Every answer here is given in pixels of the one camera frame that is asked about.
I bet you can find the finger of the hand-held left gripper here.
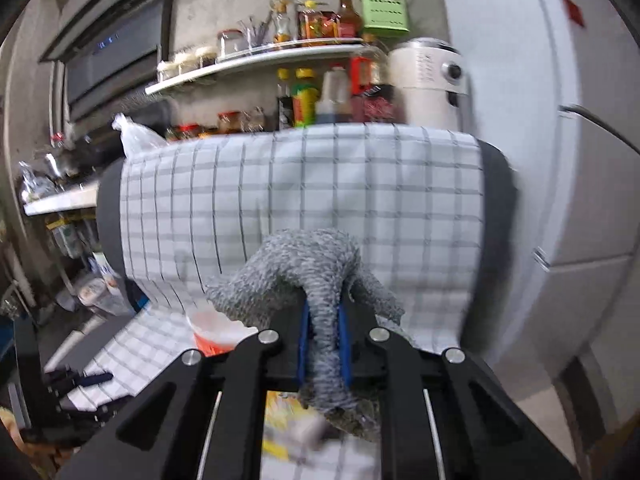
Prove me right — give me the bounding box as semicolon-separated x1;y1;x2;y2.
47;370;114;394

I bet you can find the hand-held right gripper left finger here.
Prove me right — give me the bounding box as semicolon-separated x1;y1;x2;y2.
57;304;313;480

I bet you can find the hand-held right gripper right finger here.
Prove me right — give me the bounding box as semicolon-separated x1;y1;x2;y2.
337;304;583;480

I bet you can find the grey knitted cloth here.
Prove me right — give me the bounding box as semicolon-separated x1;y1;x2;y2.
205;228;406;443

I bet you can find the yellow snack wrapper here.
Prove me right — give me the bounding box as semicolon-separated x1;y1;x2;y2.
262;391;331;461

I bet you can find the white grey checkered cloth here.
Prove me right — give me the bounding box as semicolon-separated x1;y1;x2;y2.
45;124;486;480

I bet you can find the grey office chair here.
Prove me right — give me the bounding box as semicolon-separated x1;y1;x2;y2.
44;140;521;480

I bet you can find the clear plastic bag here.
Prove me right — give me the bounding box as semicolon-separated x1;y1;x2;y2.
112;112;168;161

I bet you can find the dark sauce bottle yellow cap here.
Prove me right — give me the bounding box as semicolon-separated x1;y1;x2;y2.
276;69;296;131

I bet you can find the green yellow bottle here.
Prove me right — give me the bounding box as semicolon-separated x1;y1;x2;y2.
292;67;321;128

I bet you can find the red labelled bottle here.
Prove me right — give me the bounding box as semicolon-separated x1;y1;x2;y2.
350;47;397;124

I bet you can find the white kitchen appliance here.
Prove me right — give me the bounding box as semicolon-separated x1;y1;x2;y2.
387;37;471;131

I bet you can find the grey refrigerator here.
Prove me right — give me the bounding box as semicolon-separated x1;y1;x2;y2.
435;0;640;366

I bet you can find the glass jar with red lid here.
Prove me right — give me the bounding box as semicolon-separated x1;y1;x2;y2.
217;29;246;59

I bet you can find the black range hood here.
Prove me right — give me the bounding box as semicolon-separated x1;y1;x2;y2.
40;0;176;126

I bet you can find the clear bottle with yellow cap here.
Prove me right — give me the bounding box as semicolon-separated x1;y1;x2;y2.
272;0;296;46

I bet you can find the orange oil bottle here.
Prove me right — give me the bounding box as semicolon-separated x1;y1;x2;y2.
298;2;338;41

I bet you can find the tall brown glass bottle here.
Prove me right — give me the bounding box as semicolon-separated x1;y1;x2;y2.
337;0;364;39

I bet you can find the red fridge magnet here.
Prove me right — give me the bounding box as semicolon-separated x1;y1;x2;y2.
562;0;586;26

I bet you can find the white curved wall shelf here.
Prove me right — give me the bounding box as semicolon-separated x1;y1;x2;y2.
145;37;386;96

